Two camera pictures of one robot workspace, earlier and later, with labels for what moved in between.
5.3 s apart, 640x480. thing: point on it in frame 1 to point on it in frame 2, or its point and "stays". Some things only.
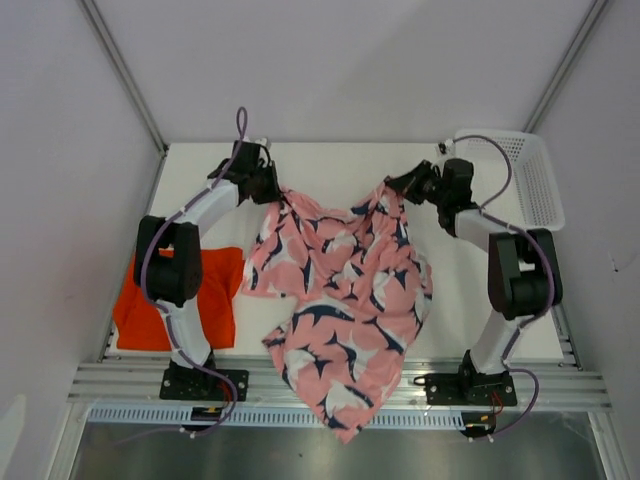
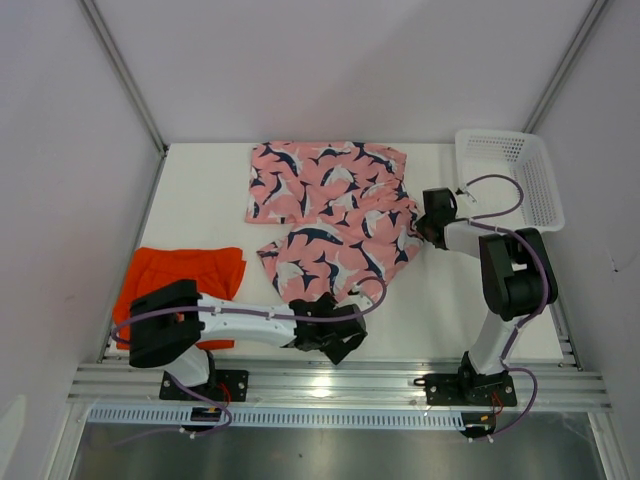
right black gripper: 407,183 to 421,227
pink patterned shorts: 361,287 to 350,207
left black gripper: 273,193 to 338,350
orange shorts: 140,323 stays
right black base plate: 469,389 stays
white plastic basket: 514,178 stays
